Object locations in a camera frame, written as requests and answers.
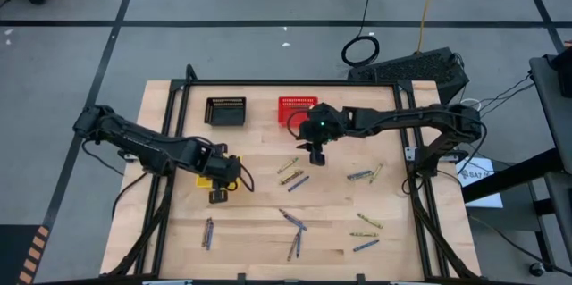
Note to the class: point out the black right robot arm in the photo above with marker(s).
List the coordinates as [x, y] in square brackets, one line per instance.
[402, 117]

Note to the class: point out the grey metal bracket plate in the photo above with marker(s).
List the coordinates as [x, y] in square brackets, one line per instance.
[410, 154]

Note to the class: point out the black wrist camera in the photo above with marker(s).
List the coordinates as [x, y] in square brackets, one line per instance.
[232, 172]
[308, 131]

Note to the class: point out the white label strip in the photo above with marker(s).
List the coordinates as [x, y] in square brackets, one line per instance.
[167, 282]
[404, 282]

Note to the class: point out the white printed paper sheet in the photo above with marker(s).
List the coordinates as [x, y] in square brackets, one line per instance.
[480, 186]

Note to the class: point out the black mat striped edge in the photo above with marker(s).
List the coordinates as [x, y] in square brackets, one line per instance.
[13, 253]

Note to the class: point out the yellow plastic basket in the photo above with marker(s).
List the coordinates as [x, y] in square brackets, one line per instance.
[203, 182]

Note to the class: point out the black plastic basket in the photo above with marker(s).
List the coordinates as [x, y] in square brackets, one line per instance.
[225, 115]

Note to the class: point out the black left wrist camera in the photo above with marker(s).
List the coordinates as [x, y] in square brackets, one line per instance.
[232, 172]

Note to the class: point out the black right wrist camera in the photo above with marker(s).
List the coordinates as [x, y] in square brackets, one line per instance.
[308, 131]

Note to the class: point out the red plastic basket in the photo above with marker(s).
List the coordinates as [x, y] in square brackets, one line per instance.
[290, 111]

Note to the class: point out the black metal beam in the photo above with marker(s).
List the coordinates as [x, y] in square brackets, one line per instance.
[509, 178]

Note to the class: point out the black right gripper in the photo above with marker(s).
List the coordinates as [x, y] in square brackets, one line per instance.
[330, 126]

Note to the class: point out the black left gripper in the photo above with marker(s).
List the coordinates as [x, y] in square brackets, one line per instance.
[212, 164]

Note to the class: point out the black box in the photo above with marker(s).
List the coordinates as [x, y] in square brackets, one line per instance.
[561, 68]

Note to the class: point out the black caster wheel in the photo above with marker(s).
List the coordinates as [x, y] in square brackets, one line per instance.
[536, 269]

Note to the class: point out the black computer case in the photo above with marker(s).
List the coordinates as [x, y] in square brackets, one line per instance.
[409, 70]

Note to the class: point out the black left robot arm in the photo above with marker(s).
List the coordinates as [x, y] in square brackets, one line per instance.
[134, 139]

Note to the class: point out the black side table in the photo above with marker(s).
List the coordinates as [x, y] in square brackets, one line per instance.
[554, 111]

